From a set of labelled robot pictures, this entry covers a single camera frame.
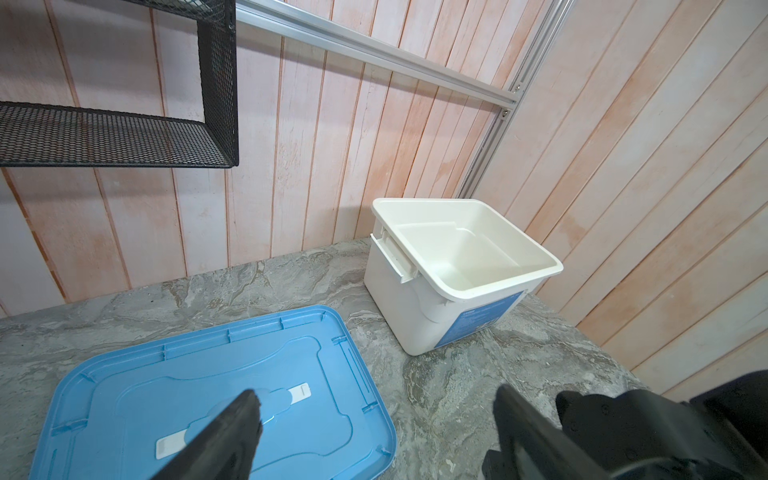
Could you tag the blue plastic bin lid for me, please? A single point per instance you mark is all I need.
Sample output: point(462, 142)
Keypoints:
point(126, 414)

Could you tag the black wire mesh basket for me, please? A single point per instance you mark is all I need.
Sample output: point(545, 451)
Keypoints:
point(81, 85)

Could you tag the white plastic storage bin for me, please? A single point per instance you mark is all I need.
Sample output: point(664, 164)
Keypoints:
point(440, 270)

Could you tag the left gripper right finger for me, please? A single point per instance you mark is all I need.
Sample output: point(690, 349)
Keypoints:
point(530, 447)

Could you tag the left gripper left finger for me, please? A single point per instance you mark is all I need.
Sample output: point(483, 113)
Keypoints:
point(225, 448)

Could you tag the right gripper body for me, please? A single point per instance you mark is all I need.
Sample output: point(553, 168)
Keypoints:
point(719, 434)

